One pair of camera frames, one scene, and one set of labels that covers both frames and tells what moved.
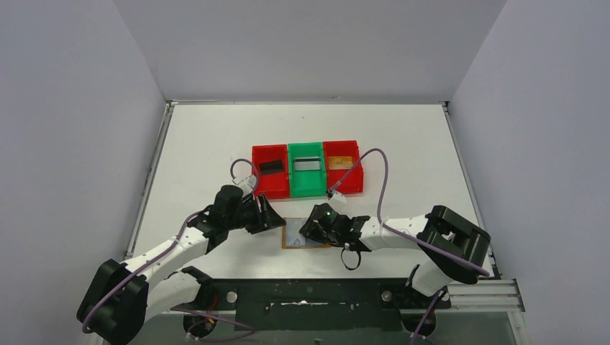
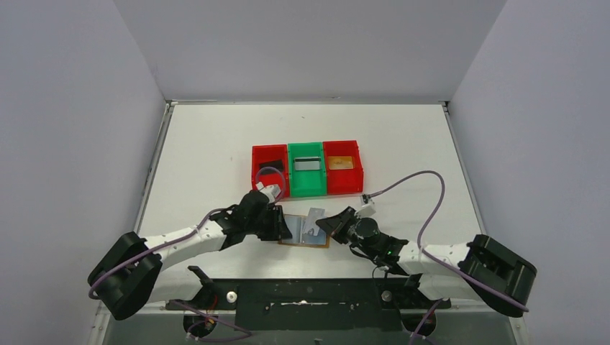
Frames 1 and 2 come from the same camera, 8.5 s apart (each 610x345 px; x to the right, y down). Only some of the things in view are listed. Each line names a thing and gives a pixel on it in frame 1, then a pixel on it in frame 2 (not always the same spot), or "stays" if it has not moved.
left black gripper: (260, 213) → (274, 224)
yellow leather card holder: (292, 238) stays
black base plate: (367, 304) stays
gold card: (340, 162) stays
